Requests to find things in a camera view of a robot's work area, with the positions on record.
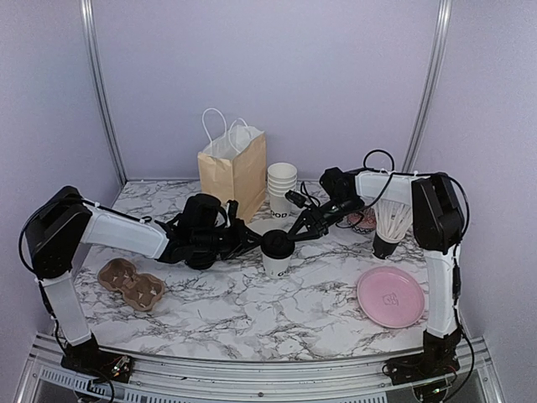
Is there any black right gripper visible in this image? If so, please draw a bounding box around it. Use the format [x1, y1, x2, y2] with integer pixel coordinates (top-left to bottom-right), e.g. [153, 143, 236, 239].
[286, 197, 359, 244]

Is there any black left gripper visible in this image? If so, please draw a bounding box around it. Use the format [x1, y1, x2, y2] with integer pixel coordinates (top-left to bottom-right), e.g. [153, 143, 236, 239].
[195, 221, 264, 264]

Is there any black coffee cup lid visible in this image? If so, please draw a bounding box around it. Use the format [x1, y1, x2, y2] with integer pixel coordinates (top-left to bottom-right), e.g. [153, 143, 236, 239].
[260, 229, 295, 259]

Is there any white paper coffee cup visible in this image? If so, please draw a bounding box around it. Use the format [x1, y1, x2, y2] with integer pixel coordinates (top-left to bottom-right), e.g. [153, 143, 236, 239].
[262, 254, 291, 279]

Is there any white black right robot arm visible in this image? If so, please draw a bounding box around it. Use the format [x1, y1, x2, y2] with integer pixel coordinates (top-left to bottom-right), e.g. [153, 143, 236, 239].
[284, 168, 467, 385]

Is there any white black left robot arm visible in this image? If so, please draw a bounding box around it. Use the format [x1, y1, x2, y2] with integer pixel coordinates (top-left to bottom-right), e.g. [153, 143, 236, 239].
[18, 186, 261, 377]

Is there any brown paper takeout bag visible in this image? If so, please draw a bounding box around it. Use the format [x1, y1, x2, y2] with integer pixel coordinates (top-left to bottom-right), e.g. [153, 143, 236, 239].
[197, 115, 267, 222]

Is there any patterned red blue bowl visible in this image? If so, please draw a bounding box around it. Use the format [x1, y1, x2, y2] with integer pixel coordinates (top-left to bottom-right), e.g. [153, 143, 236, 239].
[347, 208, 377, 234]

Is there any stack of white paper cups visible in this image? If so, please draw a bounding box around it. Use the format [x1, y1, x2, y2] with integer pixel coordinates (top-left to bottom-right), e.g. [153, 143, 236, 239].
[267, 162, 298, 218]

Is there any black cup holding straws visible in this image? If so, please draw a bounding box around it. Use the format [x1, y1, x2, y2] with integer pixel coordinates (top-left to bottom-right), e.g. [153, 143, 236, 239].
[373, 233, 399, 259]

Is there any bundle of white wrapped straws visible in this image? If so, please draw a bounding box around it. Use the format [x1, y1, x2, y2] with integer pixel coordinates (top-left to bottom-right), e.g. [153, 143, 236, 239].
[373, 200, 413, 243]

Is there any pink plastic plate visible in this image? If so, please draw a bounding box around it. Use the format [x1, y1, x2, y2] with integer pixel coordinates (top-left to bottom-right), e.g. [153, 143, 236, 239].
[357, 266, 425, 329]

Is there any brown cardboard cup carrier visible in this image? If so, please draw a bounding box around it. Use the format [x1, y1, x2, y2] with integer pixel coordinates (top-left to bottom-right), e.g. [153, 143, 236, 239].
[97, 258, 165, 311]

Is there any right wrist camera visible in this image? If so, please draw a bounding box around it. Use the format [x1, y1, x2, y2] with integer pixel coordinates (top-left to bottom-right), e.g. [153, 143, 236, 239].
[284, 190, 306, 208]

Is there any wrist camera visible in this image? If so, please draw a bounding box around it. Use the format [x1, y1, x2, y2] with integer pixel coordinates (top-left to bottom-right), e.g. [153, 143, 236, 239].
[284, 190, 306, 208]
[226, 200, 238, 220]

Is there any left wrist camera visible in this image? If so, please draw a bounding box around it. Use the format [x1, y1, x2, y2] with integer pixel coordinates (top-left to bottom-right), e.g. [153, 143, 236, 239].
[226, 200, 238, 220]

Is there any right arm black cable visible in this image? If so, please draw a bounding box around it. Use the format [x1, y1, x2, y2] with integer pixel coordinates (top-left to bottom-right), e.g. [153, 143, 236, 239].
[300, 149, 473, 303]

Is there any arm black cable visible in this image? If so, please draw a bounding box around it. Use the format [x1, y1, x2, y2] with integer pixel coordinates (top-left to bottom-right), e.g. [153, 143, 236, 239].
[16, 201, 55, 328]
[300, 149, 473, 303]

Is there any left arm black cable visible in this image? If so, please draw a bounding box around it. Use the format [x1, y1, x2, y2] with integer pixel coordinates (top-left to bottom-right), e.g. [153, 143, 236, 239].
[16, 201, 55, 328]

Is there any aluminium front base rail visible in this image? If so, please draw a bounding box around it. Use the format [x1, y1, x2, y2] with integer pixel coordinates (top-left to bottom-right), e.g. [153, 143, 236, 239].
[14, 333, 507, 402]

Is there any right aluminium frame post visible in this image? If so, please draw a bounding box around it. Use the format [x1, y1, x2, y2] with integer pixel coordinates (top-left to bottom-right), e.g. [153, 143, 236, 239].
[402, 0, 452, 172]

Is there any aluminium frame post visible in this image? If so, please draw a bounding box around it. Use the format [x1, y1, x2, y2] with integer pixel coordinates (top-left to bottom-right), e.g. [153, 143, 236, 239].
[402, 0, 452, 172]
[80, 0, 128, 186]

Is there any left aluminium frame post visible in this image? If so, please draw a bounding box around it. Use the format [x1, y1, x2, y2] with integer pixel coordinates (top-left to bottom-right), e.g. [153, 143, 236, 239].
[80, 0, 128, 186]

